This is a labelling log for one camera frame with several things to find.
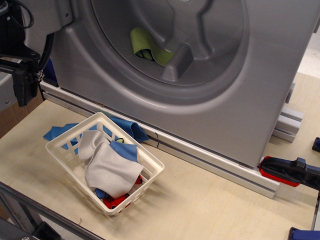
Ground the green cloth with black trim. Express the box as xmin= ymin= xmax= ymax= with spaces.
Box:
xmin=130 ymin=27 xmax=174 ymax=67

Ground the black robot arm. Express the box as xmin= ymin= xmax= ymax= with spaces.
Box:
xmin=0 ymin=0 xmax=54 ymax=107

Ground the white plastic laundry basket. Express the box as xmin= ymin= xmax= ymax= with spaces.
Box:
xmin=45 ymin=112 xmax=165 ymax=216

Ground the grey toy washing machine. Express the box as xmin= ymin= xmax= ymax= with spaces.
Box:
xmin=51 ymin=0 xmax=320 ymax=167

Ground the blue cloth behind basket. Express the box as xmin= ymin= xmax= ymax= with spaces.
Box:
xmin=43 ymin=117 xmax=149 ymax=143

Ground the blue cloth in basket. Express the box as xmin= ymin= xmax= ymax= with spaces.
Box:
xmin=110 ymin=141 xmax=138 ymax=163

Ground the grey cloth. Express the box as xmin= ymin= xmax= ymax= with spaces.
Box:
xmin=78 ymin=130 xmax=143 ymax=199

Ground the red cloth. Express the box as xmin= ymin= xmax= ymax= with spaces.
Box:
xmin=102 ymin=175 xmax=143 ymax=210

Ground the red black clamp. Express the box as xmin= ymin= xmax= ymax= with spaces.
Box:
xmin=259 ymin=156 xmax=320 ymax=191

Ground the black clamp end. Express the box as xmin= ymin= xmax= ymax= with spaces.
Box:
xmin=312 ymin=137 xmax=320 ymax=153

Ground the blue clamp pad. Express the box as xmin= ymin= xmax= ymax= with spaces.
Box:
xmin=288 ymin=227 xmax=320 ymax=240

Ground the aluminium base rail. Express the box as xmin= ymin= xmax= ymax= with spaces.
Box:
xmin=39 ymin=80 xmax=305 ymax=200

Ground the black metal table frame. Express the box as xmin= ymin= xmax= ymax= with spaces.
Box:
xmin=0 ymin=182 xmax=102 ymax=240

